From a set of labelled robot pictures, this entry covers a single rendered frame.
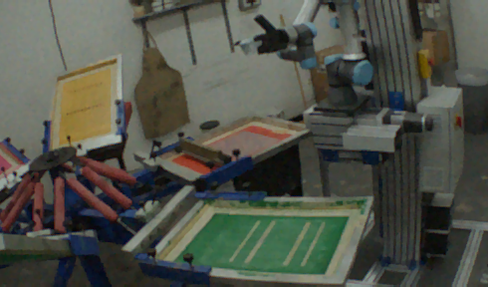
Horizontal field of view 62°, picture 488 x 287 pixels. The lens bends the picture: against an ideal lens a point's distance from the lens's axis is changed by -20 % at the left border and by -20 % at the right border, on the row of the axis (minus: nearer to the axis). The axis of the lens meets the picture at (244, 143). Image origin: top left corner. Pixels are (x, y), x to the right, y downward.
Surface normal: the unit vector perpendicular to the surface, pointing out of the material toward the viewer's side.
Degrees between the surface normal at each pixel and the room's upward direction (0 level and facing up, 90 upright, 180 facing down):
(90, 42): 90
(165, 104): 90
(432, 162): 90
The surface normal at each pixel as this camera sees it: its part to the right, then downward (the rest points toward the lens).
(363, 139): -0.57, 0.39
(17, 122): 0.60, 0.18
